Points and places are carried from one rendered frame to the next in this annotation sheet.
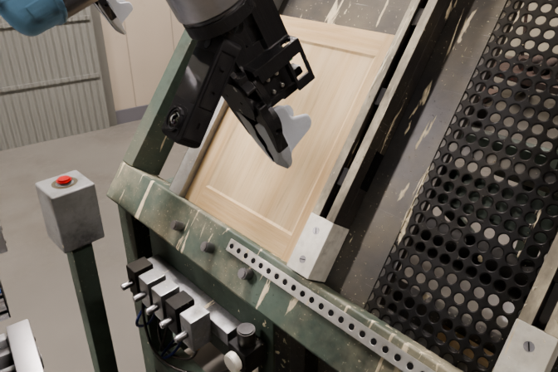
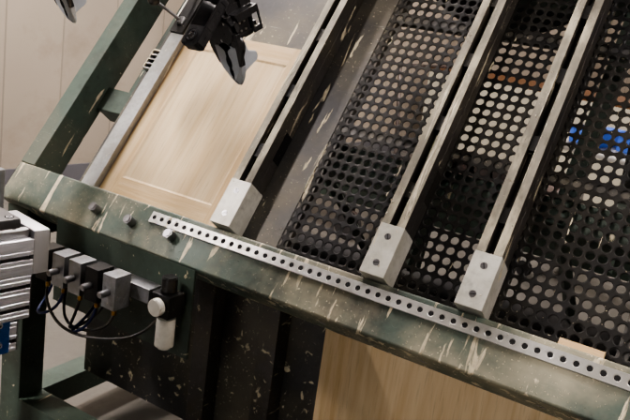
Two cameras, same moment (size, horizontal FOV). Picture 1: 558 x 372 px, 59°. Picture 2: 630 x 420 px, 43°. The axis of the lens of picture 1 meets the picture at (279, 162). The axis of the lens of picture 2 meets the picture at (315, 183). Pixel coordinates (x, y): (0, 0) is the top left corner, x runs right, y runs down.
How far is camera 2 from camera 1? 1.08 m
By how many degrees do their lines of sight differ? 19
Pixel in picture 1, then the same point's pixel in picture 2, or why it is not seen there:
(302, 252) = (224, 207)
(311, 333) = (231, 269)
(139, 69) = not seen: outside the picture
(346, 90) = (262, 91)
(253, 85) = (233, 22)
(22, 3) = not seen: outside the picture
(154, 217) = (64, 207)
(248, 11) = not seen: outside the picture
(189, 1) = not seen: outside the picture
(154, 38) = not seen: outside the picture
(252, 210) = (172, 191)
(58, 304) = not seen: outside the picture
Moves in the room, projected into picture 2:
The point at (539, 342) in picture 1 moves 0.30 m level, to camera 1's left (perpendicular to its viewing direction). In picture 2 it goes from (394, 232) to (261, 225)
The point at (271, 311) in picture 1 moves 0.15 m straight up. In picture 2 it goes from (194, 261) to (200, 202)
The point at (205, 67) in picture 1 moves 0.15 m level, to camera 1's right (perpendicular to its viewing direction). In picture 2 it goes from (211, 9) to (289, 19)
